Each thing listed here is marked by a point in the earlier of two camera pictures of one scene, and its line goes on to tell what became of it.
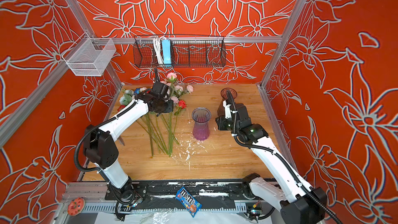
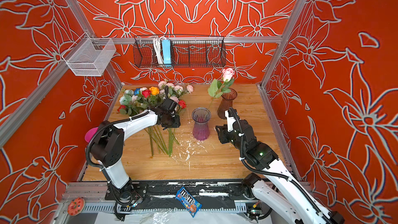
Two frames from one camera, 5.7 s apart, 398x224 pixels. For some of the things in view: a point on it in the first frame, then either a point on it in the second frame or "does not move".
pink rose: [171, 74] → [218, 87]
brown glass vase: [221, 110] does not move
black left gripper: [170, 109] → [177, 124]
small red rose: [182, 104] does not move
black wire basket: [179, 51] does not move
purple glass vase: [201, 116] does not move
